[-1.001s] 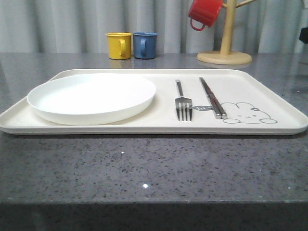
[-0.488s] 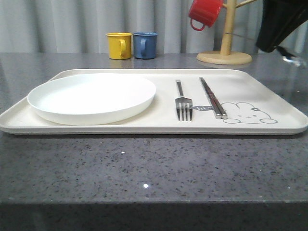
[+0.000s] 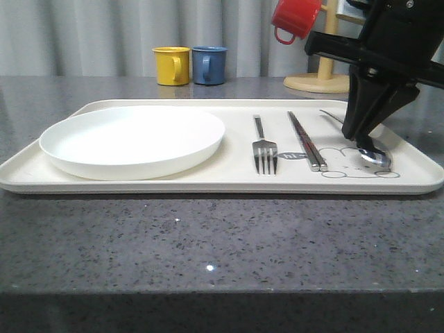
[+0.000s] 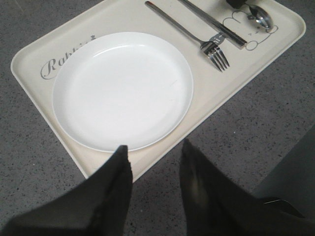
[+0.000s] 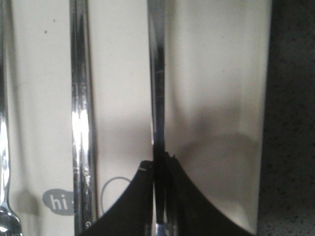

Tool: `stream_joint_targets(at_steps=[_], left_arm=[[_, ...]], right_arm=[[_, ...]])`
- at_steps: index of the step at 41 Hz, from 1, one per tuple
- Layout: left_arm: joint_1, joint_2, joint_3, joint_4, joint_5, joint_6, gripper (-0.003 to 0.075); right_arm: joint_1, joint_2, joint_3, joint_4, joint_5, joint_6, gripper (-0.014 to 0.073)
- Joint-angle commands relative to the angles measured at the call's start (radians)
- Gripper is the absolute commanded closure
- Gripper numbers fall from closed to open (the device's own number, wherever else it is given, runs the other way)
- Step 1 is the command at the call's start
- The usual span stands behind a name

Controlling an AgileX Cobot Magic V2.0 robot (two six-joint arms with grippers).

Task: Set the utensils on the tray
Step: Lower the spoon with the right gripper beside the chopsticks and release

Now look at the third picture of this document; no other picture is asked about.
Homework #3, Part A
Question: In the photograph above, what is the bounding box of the red enamel mug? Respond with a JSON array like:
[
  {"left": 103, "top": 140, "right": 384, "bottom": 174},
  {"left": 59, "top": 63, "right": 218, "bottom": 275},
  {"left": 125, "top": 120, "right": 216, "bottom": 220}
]
[{"left": 271, "top": 0, "right": 322, "bottom": 45}]

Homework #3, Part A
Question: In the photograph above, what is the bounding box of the beige rabbit serving tray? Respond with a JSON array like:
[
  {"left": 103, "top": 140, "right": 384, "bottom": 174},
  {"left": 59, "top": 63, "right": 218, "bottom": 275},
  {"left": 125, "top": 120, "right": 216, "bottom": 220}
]
[{"left": 1, "top": 99, "right": 443, "bottom": 195}]

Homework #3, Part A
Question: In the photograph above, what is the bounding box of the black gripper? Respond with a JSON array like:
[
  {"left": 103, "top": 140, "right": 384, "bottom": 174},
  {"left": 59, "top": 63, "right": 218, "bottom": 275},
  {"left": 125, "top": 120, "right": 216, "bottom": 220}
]
[{"left": 305, "top": 1, "right": 443, "bottom": 153}]

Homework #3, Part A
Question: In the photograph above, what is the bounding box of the silver metal fork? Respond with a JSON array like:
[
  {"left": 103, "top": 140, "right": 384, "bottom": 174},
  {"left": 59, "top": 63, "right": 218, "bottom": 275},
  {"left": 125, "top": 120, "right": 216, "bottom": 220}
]
[{"left": 252, "top": 115, "right": 278, "bottom": 176}]

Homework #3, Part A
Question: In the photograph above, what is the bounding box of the silver metal spoon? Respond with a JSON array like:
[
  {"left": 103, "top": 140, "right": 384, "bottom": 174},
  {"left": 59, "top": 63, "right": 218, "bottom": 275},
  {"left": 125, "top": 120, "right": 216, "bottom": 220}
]
[{"left": 319, "top": 109, "right": 393, "bottom": 174}]

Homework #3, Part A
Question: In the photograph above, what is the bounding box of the wooden mug tree stand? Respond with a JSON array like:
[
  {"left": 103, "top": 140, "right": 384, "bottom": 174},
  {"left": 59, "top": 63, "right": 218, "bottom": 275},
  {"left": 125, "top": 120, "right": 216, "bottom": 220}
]
[{"left": 283, "top": 1, "right": 365, "bottom": 94}]

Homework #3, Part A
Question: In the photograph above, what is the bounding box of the silver metal chopstick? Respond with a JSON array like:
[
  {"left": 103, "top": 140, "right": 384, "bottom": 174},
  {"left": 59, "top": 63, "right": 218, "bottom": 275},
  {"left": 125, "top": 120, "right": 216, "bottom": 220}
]
[
  {"left": 290, "top": 111, "right": 328, "bottom": 172},
  {"left": 287, "top": 111, "right": 321, "bottom": 172}
]

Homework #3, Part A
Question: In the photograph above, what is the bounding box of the white round plate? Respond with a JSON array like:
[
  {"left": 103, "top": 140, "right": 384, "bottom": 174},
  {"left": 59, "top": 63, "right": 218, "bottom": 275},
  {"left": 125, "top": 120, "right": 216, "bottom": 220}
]
[{"left": 39, "top": 105, "right": 225, "bottom": 180}]

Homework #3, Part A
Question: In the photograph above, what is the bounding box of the yellow enamel mug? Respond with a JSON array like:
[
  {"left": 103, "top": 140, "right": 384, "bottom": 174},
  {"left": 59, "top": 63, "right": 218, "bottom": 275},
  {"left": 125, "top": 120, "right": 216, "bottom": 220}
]
[{"left": 153, "top": 46, "right": 190, "bottom": 86}]

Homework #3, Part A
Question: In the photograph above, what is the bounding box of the blue enamel mug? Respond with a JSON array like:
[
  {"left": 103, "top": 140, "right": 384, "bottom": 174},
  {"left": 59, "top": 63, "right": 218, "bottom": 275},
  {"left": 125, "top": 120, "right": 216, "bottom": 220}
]
[{"left": 191, "top": 46, "right": 228, "bottom": 85}]

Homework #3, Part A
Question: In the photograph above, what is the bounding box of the grey curtain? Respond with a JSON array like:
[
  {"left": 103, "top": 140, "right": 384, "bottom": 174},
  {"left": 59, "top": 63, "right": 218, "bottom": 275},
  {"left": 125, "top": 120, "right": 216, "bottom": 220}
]
[{"left": 1, "top": 1, "right": 319, "bottom": 78}]

